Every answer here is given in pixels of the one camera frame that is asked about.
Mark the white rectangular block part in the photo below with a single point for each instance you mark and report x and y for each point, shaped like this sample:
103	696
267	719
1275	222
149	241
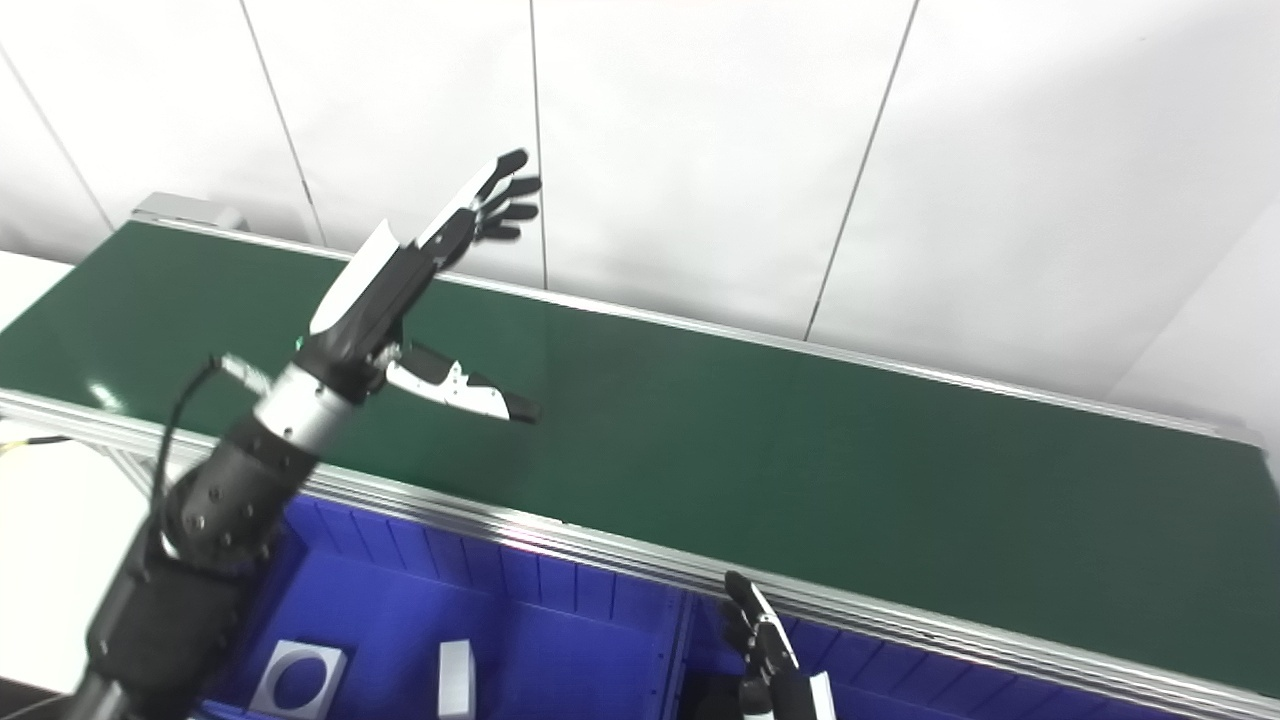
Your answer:
455	680

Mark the green conveyor belt aluminium frame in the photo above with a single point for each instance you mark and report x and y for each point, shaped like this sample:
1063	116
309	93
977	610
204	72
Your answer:
800	470

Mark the grey conveyor motor housing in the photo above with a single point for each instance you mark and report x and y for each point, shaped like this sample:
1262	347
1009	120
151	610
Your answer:
185	210

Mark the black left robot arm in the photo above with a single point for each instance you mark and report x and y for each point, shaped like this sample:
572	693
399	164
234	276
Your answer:
220	510

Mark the aluminium conveyor support leg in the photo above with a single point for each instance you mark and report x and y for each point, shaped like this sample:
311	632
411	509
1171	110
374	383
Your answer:
128	468

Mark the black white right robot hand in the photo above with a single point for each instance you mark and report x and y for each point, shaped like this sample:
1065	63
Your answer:
775	680

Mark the white square part round hole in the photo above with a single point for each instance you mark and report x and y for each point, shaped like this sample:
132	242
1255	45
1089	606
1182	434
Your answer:
265	665

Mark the blue plastic bin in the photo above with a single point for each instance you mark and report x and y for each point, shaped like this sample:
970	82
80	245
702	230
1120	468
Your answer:
900	680
560	650

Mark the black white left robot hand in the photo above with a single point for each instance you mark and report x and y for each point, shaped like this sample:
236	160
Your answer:
365	300

